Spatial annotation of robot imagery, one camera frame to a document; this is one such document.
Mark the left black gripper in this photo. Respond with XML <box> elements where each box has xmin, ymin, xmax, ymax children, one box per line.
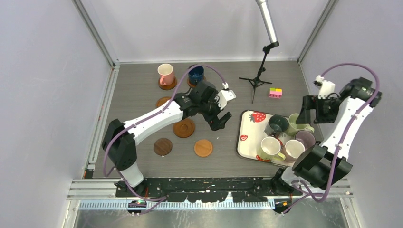
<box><xmin>198</xmin><ymin>91</ymin><xmax>231</xmax><ymax>131</ymax></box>

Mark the light orange coaster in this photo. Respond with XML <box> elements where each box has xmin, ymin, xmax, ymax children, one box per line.
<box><xmin>194</xmin><ymin>139</ymin><xmax>213</xmax><ymax>157</ymax></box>

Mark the white strawberry serving tray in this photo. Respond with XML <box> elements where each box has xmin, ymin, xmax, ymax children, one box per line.
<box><xmin>236</xmin><ymin>110</ymin><xmax>295</xmax><ymax>167</ymax></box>

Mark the glossy amber wooden coaster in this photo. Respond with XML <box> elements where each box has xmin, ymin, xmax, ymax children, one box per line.
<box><xmin>173</xmin><ymin>118</ymin><xmax>195</xmax><ymax>138</ymax></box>

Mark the ridged wooden coaster two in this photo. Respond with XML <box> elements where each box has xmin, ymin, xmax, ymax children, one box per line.
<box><xmin>187</xmin><ymin>76</ymin><xmax>206</xmax><ymax>88</ymax></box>

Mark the dark blue mug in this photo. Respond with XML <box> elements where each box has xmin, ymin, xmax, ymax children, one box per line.
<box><xmin>188</xmin><ymin>66</ymin><xmax>204</xmax><ymax>79</ymax></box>

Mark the dark walnut coaster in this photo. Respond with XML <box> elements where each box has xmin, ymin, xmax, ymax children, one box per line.
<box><xmin>153</xmin><ymin>138</ymin><xmax>173</xmax><ymax>156</ymax></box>

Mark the ridged wooden coaster three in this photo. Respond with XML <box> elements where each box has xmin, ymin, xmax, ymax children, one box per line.
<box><xmin>155</xmin><ymin>96</ymin><xmax>171</xmax><ymax>108</ymax></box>

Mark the ridged wooden coaster one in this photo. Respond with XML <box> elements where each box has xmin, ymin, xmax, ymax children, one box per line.
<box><xmin>158</xmin><ymin>77</ymin><xmax>177</xmax><ymax>90</ymax></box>

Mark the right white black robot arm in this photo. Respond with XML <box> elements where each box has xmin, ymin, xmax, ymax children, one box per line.
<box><xmin>271</xmin><ymin>76</ymin><xmax>382</xmax><ymax>195</ymax></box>

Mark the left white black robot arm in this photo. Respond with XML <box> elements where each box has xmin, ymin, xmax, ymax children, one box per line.
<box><xmin>101</xmin><ymin>81</ymin><xmax>236</xmax><ymax>197</ymax></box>

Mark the light green mug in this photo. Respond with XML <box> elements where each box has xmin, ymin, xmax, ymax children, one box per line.
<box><xmin>285</xmin><ymin>113</ymin><xmax>315</xmax><ymax>137</ymax></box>

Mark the pink yellow green toy block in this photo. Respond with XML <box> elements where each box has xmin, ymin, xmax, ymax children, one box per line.
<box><xmin>269</xmin><ymin>88</ymin><xmax>282</xmax><ymax>99</ymax></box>

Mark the purple mug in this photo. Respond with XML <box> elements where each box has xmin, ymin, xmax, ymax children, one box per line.
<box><xmin>295</xmin><ymin>131</ymin><xmax>316</xmax><ymax>149</ymax></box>

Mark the dark green mug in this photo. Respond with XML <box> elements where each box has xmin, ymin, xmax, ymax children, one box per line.
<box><xmin>264</xmin><ymin>115</ymin><xmax>289</xmax><ymax>137</ymax></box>

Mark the black tripod microphone stand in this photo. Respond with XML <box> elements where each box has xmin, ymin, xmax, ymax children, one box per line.
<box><xmin>239</xmin><ymin>41</ymin><xmax>279</xmax><ymax>104</ymax></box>

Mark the silver microphone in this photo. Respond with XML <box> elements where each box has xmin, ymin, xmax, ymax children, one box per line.
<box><xmin>255</xmin><ymin>0</ymin><xmax>278</xmax><ymax>44</ymax></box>

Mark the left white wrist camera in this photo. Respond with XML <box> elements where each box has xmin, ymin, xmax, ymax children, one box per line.
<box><xmin>215</xmin><ymin>83</ymin><xmax>236</xmax><ymax>110</ymax></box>

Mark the pink white red-handled mug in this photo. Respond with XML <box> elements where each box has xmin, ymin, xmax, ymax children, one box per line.
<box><xmin>281</xmin><ymin>140</ymin><xmax>306</xmax><ymax>162</ymax></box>

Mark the yellow-green handled mug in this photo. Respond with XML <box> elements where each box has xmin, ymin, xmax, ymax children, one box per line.
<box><xmin>257</xmin><ymin>136</ymin><xmax>286</xmax><ymax>161</ymax></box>

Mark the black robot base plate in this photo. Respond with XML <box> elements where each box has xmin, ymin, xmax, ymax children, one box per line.
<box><xmin>114</xmin><ymin>177</ymin><xmax>301</xmax><ymax>203</ymax></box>

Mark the aluminium front rail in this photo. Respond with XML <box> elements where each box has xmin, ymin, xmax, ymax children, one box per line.
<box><xmin>67</xmin><ymin>176</ymin><xmax>354</xmax><ymax>201</ymax></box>

